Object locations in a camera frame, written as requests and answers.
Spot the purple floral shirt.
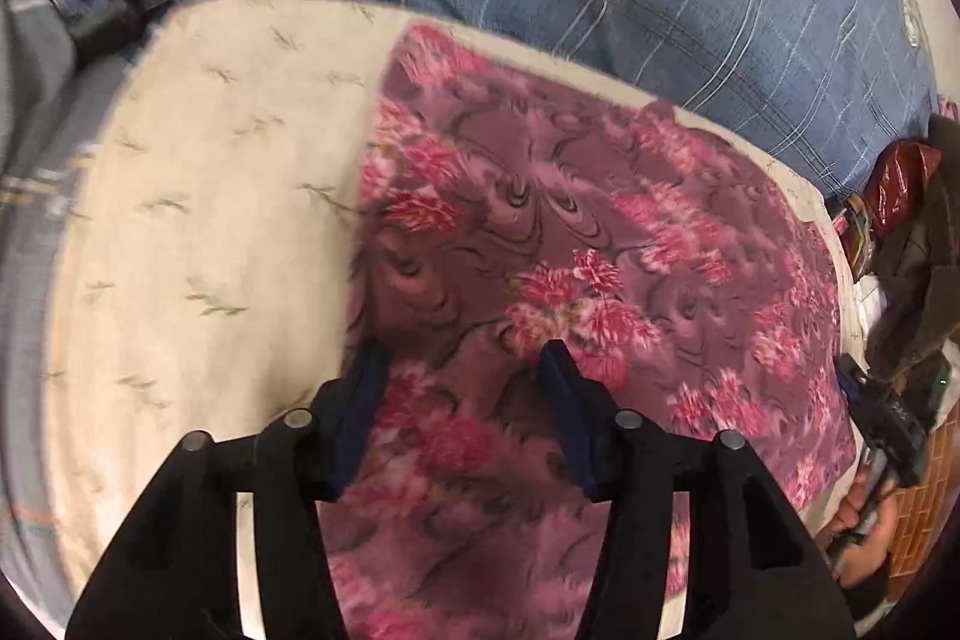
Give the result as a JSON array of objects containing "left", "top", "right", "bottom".
[{"left": 321, "top": 21, "right": 860, "bottom": 640}]

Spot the person's right hand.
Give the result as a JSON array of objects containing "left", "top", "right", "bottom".
[{"left": 820, "top": 471, "right": 901, "bottom": 590}]

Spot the brown fuzzy garment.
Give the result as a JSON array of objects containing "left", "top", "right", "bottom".
[{"left": 862, "top": 113, "right": 960, "bottom": 387}]

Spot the grey striped bedsheet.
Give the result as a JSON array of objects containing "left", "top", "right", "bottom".
[{"left": 0, "top": 0, "right": 155, "bottom": 620}]

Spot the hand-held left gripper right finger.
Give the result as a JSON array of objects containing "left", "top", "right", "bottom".
[{"left": 537, "top": 338, "right": 857, "bottom": 640}]

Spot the red plastic bag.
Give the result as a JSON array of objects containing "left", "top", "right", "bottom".
[{"left": 862, "top": 140, "right": 943, "bottom": 238}]

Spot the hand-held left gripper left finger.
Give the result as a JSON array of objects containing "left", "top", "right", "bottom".
[{"left": 66, "top": 340, "right": 392, "bottom": 640}]

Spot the cream leaf print blanket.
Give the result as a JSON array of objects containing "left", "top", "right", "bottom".
[{"left": 43, "top": 0, "right": 865, "bottom": 640}]

